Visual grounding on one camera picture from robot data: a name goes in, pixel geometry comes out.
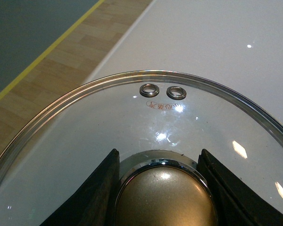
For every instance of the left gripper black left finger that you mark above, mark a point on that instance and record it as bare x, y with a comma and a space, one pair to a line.
90, 204

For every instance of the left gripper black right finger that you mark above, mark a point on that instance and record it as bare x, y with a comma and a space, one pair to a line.
236, 204

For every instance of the glass pot lid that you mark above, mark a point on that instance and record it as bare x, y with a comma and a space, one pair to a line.
159, 121

